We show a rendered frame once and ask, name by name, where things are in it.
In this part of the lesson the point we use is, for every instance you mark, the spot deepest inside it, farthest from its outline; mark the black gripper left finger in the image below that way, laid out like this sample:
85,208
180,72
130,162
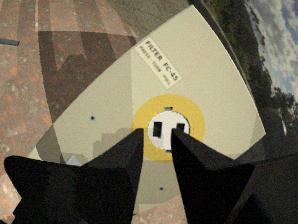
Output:
105,187

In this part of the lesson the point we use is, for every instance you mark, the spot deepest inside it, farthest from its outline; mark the grey flat bar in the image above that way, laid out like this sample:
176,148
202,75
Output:
10,42

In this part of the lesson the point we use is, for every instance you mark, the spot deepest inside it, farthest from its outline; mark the grey cylindrical filter cartridge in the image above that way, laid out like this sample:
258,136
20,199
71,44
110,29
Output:
160,127

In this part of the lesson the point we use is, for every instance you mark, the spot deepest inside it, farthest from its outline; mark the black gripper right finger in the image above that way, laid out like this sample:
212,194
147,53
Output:
215,187

